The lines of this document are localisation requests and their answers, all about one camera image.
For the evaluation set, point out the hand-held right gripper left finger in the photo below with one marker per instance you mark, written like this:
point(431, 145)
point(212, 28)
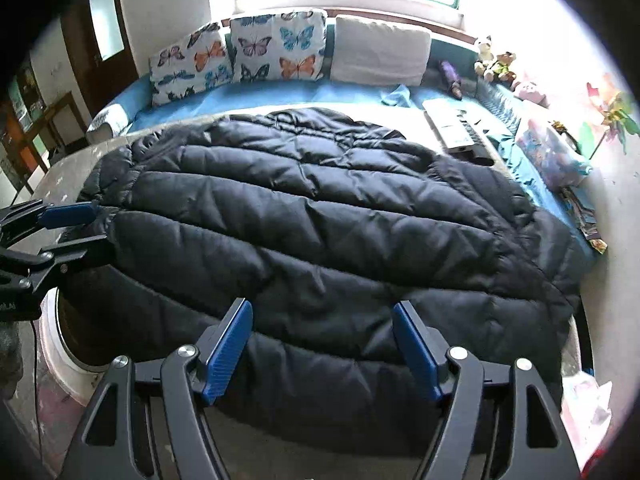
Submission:
point(230, 350)

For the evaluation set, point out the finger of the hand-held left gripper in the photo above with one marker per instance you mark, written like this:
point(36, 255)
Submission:
point(67, 215)
point(75, 255)

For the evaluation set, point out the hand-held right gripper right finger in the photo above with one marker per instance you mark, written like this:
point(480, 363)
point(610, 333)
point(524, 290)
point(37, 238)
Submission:
point(415, 355)

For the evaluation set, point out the black puffer jacket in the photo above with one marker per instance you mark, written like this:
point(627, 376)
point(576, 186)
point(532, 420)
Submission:
point(320, 220)

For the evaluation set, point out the white round tub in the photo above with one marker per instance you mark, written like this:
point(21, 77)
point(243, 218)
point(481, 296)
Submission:
point(55, 345)

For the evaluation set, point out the wooden chair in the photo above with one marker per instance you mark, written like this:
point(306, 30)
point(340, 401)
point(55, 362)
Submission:
point(55, 125)

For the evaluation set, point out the patterned rolled blanket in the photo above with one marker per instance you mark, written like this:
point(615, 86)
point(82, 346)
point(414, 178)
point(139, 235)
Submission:
point(107, 122)

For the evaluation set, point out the brown wooden door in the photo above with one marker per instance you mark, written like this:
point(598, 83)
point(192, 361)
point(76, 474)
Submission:
point(82, 60)

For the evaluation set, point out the pink plastic bag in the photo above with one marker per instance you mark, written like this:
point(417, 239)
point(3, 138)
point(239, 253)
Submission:
point(586, 410)

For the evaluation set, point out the butterfly print pillow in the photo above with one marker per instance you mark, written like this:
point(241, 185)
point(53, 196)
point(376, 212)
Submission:
point(192, 67)
point(277, 45)

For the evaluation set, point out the stack of picture books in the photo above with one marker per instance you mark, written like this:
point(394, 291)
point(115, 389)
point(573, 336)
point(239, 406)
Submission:
point(585, 220)

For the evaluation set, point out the small blue cloth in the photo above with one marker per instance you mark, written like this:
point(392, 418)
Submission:
point(397, 95)

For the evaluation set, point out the bed with blue sheet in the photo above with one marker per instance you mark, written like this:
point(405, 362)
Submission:
point(310, 95)

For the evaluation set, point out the purple doll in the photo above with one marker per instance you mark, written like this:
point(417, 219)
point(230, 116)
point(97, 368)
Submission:
point(450, 77)

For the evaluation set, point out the pink plush toy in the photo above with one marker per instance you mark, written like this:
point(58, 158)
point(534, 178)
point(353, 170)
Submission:
point(531, 91)

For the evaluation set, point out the brown bear plush toy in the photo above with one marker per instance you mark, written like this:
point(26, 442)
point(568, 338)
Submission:
point(504, 67)

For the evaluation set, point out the white pillow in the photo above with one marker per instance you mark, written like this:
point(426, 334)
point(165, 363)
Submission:
point(380, 50)

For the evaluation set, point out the white cat plush toy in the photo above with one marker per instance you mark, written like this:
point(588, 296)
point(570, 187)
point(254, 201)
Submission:
point(484, 50)

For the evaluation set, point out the colourful pinwheel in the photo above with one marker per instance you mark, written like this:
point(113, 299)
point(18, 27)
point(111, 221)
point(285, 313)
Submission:
point(612, 110)

